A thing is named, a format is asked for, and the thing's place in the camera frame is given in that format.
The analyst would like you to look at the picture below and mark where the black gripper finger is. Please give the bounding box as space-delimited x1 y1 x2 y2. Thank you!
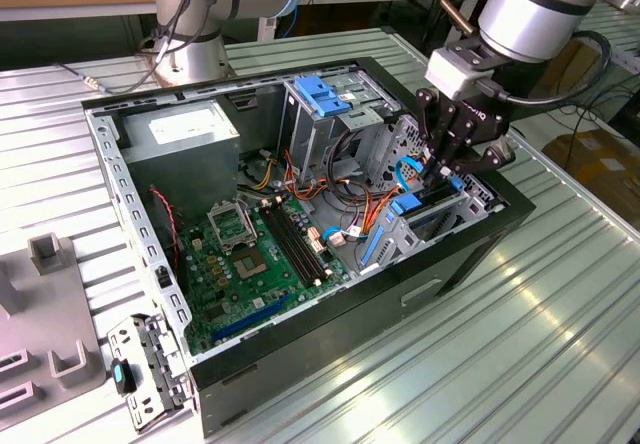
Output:
439 138 517 176
415 88 475 194

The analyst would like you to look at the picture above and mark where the blue data wire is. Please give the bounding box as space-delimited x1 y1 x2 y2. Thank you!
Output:
394 155 432 191

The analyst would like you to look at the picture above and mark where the hard disk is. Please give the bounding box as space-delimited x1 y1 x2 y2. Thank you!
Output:
358 176 465 270

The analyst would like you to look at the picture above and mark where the metal disk bay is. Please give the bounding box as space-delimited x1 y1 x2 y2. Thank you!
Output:
357 113 504 275

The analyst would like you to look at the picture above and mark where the brown cardboard box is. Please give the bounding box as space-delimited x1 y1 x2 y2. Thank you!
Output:
542 131 640 215

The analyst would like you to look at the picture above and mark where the metal optical drive cage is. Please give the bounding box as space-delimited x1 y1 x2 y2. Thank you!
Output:
277 66 401 185

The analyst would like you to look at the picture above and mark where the blue plastic drive latch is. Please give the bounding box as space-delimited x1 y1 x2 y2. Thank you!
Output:
294 76 353 119

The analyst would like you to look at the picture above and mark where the pink motherboard connector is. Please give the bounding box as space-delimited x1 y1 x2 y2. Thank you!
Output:
307 227 327 256

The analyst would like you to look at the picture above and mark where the black RAM slot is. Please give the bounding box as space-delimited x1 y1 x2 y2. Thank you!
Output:
275 203 327 283
260 205 312 288
282 201 334 281
268 204 320 286

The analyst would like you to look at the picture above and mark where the metal socket cover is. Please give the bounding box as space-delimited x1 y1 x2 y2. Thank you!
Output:
207 198 259 253

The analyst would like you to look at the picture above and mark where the CPU socket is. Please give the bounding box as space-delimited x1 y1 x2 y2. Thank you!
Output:
229 246 274 281

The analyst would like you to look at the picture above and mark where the green motherboard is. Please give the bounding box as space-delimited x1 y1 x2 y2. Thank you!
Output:
177 196 351 358

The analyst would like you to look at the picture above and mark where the black open PC case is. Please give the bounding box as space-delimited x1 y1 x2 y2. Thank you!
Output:
81 56 537 439

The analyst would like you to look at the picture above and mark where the grey power supply unit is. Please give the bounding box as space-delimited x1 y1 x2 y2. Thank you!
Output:
119 99 241 215

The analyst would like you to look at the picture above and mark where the blue expansion slot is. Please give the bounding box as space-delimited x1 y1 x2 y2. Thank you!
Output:
209 291 294 345

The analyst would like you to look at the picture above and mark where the grey expansion card latch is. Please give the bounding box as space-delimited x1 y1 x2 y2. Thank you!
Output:
107 313 196 433

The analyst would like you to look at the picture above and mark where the grey parts rack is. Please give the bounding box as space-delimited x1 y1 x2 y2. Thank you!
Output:
0 232 109 430

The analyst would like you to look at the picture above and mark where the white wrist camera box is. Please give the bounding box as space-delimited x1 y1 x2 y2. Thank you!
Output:
426 47 494 100

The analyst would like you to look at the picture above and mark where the orange red wire bundle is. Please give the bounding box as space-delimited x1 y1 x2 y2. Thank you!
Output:
282 148 401 238

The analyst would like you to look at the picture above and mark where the light blue board wire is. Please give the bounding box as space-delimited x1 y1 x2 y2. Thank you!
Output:
322 226 369 245

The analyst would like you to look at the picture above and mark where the yellow orange wire bundle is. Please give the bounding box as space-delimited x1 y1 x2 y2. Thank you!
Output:
249 156 279 190

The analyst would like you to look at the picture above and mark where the red black fan wire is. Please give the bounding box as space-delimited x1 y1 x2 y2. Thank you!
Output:
148 187 181 275

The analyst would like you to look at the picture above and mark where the black cable silver connector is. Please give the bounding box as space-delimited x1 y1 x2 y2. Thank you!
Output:
53 61 151 96

